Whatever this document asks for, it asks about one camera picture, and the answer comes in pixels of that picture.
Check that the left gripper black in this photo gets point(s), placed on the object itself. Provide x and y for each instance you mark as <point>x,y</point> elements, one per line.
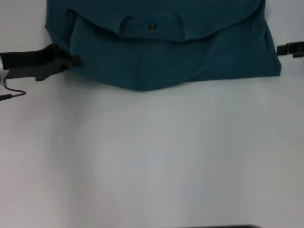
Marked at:
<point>26,63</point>

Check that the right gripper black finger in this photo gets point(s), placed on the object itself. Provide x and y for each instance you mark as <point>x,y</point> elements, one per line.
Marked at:
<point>291,48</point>

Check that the teal t-shirt with FREE print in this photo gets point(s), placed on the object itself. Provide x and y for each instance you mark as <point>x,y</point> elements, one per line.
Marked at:
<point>166,59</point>

